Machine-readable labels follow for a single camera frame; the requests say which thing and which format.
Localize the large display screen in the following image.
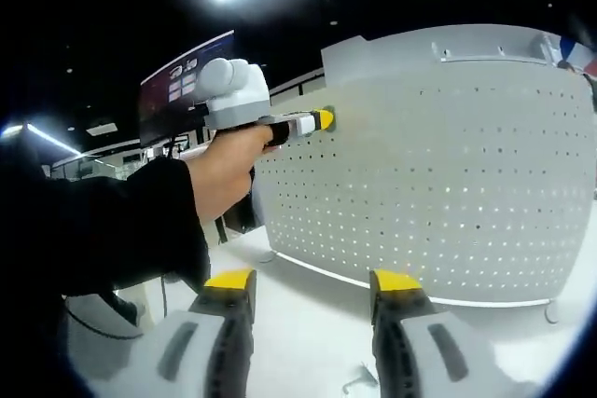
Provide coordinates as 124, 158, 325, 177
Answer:
139, 29, 236, 148

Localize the black cable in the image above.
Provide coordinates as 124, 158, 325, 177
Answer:
160, 271, 171, 323

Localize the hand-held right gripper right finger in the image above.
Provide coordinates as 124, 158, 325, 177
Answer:
369, 268, 540, 398

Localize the person's left hand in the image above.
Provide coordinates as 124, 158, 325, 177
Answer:
184, 124, 276, 226

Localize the grey mesh office chair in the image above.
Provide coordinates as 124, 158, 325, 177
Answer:
62, 293, 153, 371

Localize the white perforated mounting plate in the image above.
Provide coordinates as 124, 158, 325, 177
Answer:
251, 23, 597, 325

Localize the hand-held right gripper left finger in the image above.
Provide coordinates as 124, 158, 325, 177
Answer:
88, 268, 258, 398

